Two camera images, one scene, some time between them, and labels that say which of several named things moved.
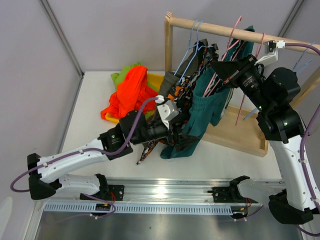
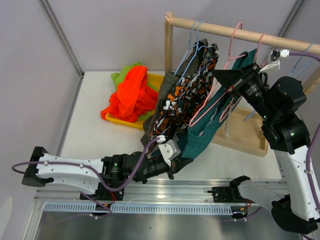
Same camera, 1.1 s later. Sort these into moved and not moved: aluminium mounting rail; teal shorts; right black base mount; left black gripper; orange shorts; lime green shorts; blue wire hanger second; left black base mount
Moved: left black gripper; teal shorts
Not moved: aluminium mounting rail; orange shorts; lime green shorts; blue wire hanger second; left black base mount; right black base mount
